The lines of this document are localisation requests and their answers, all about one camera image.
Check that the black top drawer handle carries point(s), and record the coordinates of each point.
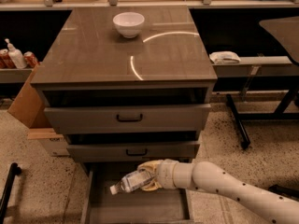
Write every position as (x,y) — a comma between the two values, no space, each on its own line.
(136,118)

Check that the black chair base leg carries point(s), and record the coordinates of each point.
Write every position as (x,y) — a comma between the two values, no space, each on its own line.
(287,192)

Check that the white pump bottle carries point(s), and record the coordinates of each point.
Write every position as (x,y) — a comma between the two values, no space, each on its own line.
(15,55)

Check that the clear plastic water bottle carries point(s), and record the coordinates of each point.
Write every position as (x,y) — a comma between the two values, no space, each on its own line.
(131,182)

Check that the folded white cloth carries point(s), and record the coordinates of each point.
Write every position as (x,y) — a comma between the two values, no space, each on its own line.
(221,57)

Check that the grey shelf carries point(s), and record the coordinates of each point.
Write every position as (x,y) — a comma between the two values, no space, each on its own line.
(265,66)
(14,75)

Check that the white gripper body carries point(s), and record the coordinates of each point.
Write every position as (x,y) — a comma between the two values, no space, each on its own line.
(164,174)

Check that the white ceramic bowl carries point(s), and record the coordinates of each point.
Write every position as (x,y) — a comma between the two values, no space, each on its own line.
(129,24)

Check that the red soda can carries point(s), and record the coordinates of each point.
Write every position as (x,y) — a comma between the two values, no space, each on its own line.
(31,59)
(5,60)

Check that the right grey shelf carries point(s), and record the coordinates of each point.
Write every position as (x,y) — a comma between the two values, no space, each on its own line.
(265,66)

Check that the white box on floor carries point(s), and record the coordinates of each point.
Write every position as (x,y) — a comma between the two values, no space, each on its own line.
(53,143)

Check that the black bar lower left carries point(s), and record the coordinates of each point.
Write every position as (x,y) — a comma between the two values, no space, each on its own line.
(14,170)

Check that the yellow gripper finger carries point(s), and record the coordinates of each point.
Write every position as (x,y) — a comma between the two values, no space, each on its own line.
(150,187)
(150,166)

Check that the brown cardboard box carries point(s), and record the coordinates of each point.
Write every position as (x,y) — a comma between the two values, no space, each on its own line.
(28,108)

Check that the top grey drawer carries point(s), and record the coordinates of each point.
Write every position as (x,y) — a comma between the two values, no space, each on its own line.
(156,118)

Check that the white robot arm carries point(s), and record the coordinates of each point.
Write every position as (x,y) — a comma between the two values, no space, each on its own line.
(205,175)

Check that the grey drawer cabinet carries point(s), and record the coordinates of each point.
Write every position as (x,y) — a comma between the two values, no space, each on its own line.
(91,65)

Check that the red soda can left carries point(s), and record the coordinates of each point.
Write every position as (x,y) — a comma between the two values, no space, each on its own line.
(5,60)

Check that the black middle drawer handle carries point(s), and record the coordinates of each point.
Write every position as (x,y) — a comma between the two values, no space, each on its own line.
(136,152)

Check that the black drawer handle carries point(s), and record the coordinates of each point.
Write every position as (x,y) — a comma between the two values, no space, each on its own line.
(136,152)
(136,118)

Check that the left grey shelf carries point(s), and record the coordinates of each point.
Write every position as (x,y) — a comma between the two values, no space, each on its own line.
(14,75)

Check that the middle grey drawer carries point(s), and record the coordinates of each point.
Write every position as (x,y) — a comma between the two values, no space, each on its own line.
(116,152)

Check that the bottom open grey drawer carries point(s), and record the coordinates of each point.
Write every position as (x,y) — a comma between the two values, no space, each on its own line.
(162,206)

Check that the grey round table top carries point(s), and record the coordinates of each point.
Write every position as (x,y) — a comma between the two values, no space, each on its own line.
(286,32)

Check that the black table leg frame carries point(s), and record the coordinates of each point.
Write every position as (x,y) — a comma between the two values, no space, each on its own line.
(278,114)

